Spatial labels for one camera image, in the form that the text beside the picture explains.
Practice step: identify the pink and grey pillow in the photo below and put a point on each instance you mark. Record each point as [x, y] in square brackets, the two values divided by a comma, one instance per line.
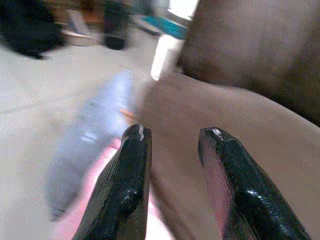
[95, 140]

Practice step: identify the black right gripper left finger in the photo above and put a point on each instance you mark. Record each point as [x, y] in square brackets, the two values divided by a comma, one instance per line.
[120, 190]

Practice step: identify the black round object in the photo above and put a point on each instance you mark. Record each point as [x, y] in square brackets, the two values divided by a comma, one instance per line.
[26, 27]

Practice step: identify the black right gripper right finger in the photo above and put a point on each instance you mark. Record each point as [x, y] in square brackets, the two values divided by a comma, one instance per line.
[252, 190]

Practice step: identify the teal mat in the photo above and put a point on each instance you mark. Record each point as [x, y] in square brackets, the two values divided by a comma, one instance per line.
[168, 25]

